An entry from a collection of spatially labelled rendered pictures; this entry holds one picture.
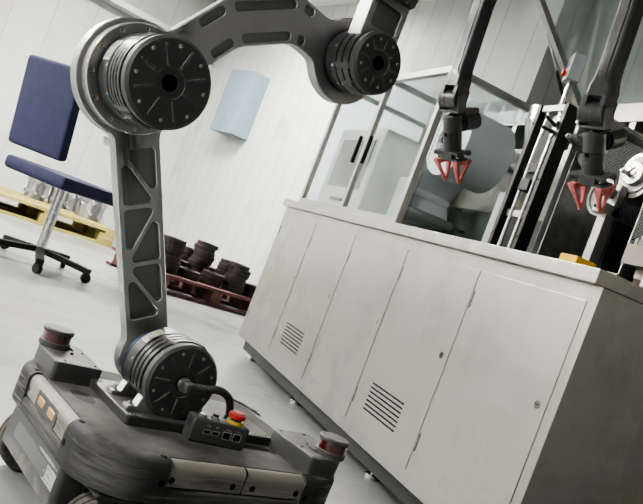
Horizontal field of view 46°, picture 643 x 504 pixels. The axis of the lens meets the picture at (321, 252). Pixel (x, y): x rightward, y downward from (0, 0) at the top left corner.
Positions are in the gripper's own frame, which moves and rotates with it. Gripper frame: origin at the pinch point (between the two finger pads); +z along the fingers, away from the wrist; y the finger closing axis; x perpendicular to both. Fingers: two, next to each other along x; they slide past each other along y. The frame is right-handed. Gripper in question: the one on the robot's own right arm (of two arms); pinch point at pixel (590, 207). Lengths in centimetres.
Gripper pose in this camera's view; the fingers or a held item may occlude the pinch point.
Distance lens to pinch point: 210.2
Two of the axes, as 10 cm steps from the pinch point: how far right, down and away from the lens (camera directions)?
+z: 0.5, 9.5, 3.1
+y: -5.9, -2.2, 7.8
